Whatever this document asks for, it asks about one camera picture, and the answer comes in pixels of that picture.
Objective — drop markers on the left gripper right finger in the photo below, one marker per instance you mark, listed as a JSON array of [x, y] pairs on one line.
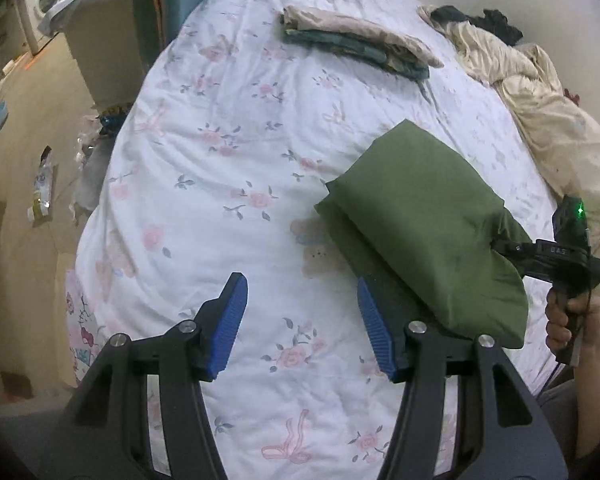
[[465, 412]]

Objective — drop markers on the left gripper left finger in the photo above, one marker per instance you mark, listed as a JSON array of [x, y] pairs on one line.
[[103, 432]]

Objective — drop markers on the green pants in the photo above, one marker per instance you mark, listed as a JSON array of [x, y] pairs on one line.
[[413, 203]]

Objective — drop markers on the right forearm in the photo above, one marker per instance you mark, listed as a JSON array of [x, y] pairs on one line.
[[587, 379]]

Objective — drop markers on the right hand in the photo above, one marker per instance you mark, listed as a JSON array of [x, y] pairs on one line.
[[569, 319]]

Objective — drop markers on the cream crumpled blanket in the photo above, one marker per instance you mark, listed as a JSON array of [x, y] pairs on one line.
[[563, 139]]

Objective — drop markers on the white tube package on floor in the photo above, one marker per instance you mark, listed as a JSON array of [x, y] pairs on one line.
[[43, 188]]

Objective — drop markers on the white plastic bag on floor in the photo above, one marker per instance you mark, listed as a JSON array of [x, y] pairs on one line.
[[95, 145]]

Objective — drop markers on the folded beige and teal clothes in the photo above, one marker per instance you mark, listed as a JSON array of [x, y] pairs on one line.
[[362, 39]]

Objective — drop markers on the dark clothes near wall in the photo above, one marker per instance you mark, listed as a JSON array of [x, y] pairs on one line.
[[493, 21]]

